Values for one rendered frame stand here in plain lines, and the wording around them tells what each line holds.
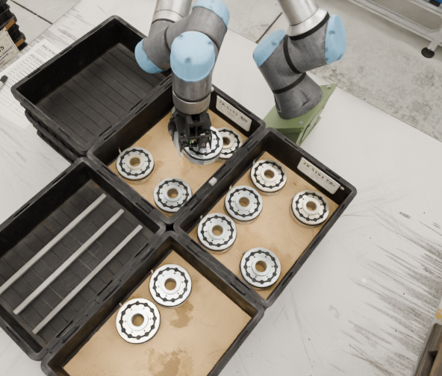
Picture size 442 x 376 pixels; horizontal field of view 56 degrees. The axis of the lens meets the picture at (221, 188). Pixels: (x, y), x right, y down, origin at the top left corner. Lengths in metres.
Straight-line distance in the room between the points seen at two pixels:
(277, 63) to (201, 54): 0.53
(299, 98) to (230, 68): 0.38
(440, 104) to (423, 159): 1.22
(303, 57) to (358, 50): 1.62
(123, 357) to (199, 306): 0.21
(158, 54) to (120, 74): 0.51
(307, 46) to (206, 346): 0.80
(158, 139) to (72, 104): 0.28
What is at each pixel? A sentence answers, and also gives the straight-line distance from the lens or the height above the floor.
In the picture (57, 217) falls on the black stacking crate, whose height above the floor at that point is 0.83.
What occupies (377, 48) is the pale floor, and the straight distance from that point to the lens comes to 2.88.
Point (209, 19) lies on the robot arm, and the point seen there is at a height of 1.33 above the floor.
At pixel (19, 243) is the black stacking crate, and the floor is 0.83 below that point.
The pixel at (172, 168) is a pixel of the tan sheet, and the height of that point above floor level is 0.83.
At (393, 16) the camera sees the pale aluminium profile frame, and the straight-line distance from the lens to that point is 2.90.
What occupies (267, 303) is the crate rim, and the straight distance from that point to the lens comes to 0.99.
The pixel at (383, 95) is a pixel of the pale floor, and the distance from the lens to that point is 2.65.
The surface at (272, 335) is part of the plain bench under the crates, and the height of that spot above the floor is 0.70.
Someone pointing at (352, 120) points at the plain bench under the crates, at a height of 0.70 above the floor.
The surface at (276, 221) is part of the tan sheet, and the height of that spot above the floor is 0.83.
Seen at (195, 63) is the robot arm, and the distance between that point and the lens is 0.73.
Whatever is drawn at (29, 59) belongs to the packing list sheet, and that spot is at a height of 0.70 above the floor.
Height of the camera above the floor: 1.89
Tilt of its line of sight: 65 degrees down
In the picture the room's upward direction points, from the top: 10 degrees clockwise
